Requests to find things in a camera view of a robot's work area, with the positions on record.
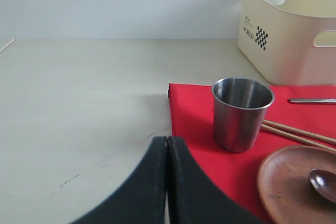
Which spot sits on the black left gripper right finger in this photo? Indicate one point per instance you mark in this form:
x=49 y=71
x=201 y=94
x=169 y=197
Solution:
x=192 y=196

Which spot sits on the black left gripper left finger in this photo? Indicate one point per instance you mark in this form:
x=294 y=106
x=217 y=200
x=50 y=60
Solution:
x=141 y=197

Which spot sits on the red table cloth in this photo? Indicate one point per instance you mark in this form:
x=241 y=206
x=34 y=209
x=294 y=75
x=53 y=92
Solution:
x=235 y=174

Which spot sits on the brown wooden plate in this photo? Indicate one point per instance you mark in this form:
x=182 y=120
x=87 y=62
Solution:
x=284 y=187

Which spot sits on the stainless steel cup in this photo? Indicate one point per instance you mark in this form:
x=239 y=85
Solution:
x=240 y=106

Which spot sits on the lower wooden chopstick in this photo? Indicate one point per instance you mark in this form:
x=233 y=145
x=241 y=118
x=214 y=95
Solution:
x=295 y=138

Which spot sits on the wooden chopstick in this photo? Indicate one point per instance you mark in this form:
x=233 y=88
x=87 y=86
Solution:
x=295 y=138
x=281 y=128

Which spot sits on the dark wooden spoon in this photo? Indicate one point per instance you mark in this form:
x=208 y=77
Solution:
x=323 y=182

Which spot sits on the upper wooden chopstick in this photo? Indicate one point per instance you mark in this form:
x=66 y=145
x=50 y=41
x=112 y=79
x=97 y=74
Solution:
x=281 y=128

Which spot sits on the silver table knife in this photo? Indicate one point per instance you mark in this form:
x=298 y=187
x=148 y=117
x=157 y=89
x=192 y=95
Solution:
x=311 y=101

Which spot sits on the cream plastic storage bin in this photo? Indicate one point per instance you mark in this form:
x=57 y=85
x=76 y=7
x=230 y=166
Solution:
x=290 y=42

